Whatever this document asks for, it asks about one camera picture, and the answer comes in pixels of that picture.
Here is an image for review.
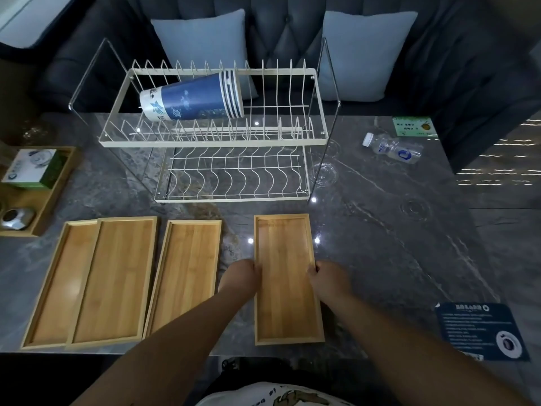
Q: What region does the person's right hand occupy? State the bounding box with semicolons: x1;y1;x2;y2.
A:
306;261;354;309

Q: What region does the person's left hand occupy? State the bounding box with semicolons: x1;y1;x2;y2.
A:
217;259;263;302

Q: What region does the bamboo tray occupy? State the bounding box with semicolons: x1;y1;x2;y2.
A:
64;216;159;351
253;213;325;347
20;220;100;350
142;219;223;339

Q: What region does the person's left forearm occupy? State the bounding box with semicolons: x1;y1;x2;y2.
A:
71;287;256;406

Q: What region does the person's right forearm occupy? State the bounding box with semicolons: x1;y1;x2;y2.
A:
325;292;522;406

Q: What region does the white printed shirt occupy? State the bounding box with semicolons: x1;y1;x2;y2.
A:
196;380;356;406

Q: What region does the clear plastic water bottle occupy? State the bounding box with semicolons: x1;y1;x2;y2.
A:
362;132;424;164

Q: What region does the dark blue printed card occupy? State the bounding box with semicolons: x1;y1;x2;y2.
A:
434;302;531;363

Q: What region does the green paper card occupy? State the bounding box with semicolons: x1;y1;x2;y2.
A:
392;116;439;137

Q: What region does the stack of blue paper cups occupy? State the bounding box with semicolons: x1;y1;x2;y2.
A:
139;69;244;122

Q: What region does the light blue pillow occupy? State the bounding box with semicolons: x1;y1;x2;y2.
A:
150;8;260;102
316;11;418;103

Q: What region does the wooden organiser box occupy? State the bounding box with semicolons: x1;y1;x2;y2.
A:
0;146;79;237

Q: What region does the green and white carton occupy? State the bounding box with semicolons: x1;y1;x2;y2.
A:
1;149;68;190

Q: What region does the silver metal object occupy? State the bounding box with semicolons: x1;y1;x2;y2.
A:
0;208;36;230

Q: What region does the dark grey tufted sofa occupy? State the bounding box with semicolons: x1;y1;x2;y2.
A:
34;0;541;174

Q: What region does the white wire two-tier dish rack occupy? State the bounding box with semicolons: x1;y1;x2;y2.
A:
68;36;342;204

